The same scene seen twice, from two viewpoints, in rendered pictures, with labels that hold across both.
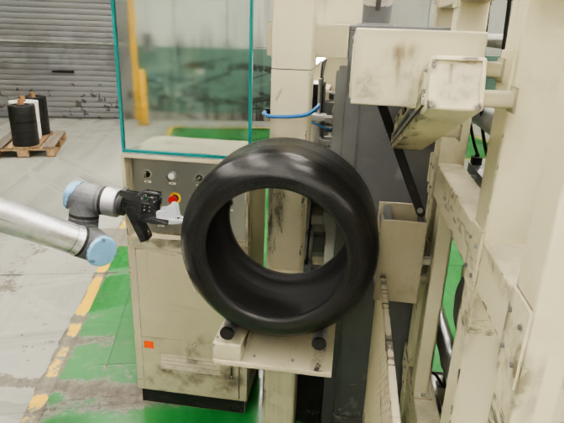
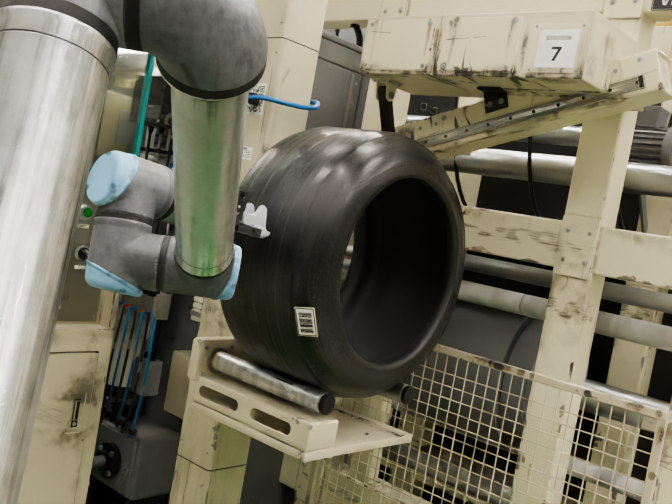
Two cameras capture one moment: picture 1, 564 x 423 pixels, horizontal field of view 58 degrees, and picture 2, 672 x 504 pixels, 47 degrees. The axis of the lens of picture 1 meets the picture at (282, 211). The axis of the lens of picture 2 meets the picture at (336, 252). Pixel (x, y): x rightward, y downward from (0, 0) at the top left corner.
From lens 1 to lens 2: 163 cm
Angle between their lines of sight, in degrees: 58
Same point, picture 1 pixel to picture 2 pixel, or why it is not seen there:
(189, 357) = not seen: outside the picture
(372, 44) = (599, 27)
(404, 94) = (604, 79)
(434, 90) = (658, 75)
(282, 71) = (294, 45)
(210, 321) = (25, 490)
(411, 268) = not seen: hidden behind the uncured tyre
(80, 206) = (149, 196)
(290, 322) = (401, 366)
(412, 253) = not seen: hidden behind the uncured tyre
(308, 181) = (441, 173)
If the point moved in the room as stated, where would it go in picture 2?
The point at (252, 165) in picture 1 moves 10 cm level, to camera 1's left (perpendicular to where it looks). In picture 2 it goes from (397, 147) to (373, 139)
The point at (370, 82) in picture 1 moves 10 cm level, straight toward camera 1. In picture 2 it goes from (593, 62) to (640, 62)
